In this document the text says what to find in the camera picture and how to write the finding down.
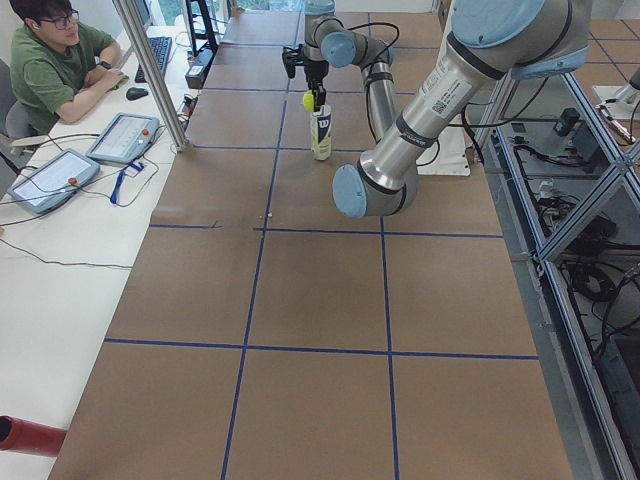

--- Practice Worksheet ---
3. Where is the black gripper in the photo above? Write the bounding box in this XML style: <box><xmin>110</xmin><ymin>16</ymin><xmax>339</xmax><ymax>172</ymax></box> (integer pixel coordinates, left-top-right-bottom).
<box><xmin>304</xmin><ymin>58</ymin><xmax>329</xmax><ymax>111</ymax></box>

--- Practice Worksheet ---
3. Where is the yellow tennis ball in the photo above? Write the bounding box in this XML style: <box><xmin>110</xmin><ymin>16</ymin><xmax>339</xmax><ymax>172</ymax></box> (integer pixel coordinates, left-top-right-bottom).
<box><xmin>302</xmin><ymin>90</ymin><xmax>316</xmax><ymax>112</ymax></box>

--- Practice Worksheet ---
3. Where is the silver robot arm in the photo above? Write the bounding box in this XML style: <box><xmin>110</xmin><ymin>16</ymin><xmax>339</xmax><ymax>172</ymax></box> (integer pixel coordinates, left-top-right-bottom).
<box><xmin>303</xmin><ymin>1</ymin><xmax>592</xmax><ymax>218</ymax></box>

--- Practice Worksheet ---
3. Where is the clear tennis ball can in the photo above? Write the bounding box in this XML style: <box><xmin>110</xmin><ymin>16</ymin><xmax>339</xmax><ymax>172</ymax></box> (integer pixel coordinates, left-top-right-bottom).
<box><xmin>310</xmin><ymin>105</ymin><xmax>332</xmax><ymax>161</ymax></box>

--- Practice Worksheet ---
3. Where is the black keyboard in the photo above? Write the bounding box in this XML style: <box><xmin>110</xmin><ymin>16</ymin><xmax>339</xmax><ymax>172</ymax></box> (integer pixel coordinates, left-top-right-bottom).
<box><xmin>134</xmin><ymin>36</ymin><xmax>173</xmax><ymax>83</ymax></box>

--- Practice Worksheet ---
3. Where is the black computer mouse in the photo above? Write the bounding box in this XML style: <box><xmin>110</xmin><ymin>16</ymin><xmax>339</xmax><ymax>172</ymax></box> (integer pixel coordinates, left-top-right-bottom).
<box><xmin>125</xmin><ymin>87</ymin><xmax>149</xmax><ymax>101</ymax></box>

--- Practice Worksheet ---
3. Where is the far blue teach pendant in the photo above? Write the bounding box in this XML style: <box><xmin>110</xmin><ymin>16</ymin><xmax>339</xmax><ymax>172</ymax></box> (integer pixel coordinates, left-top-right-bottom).
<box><xmin>86</xmin><ymin>113</ymin><xmax>160</xmax><ymax>165</ymax></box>

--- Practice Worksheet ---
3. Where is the blue teach pendant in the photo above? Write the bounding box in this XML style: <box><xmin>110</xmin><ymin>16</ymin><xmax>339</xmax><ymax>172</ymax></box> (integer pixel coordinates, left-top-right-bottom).
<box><xmin>86</xmin><ymin>113</ymin><xmax>160</xmax><ymax>165</ymax></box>
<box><xmin>8</xmin><ymin>149</ymin><xmax>100</xmax><ymax>214</ymax></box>

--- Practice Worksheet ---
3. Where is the person in green shirt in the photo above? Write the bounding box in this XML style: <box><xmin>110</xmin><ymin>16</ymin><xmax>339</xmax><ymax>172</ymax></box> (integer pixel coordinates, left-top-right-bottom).
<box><xmin>10</xmin><ymin>1</ymin><xmax>126</xmax><ymax>135</ymax></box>

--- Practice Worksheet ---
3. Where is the near blue teach pendant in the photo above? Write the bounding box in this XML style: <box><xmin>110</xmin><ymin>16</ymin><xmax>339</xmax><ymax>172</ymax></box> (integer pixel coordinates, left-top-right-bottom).
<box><xmin>8</xmin><ymin>149</ymin><xmax>100</xmax><ymax>214</ymax></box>

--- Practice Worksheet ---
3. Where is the red cylinder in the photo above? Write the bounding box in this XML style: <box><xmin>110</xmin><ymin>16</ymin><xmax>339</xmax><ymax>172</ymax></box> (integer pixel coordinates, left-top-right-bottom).
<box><xmin>1</xmin><ymin>415</ymin><xmax>67</xmax><ymax>457</ymax></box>

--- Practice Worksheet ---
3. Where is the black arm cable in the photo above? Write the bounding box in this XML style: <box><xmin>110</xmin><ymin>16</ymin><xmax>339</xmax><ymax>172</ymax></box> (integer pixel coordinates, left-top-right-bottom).
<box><xmin>349</xmin><ymin>21</ymin><xmax>401</xmax><ymax>146</ymax></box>

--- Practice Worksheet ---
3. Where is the white pillar mount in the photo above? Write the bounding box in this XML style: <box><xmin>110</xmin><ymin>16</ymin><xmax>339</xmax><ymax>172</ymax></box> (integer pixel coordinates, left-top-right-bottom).
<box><xmin>414</xmin><ymin>0</ymin><xmax>474</xmax><ymax>177</ymax></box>

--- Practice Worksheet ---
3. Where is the blue lanyard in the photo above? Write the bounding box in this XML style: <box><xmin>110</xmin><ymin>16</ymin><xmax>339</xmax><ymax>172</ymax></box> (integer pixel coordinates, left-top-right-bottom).
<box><xmin>109</xmin><ymin>160</ymin><xmax>146</xmax><ymax>206</ymax></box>

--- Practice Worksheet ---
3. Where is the aluminium frame post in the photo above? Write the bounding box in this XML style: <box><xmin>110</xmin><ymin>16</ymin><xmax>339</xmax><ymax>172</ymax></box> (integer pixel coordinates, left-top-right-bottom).
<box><xmin>113</xmin><ymin>0</ymin><xmax>188</xmax><ymax>152</ymax></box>

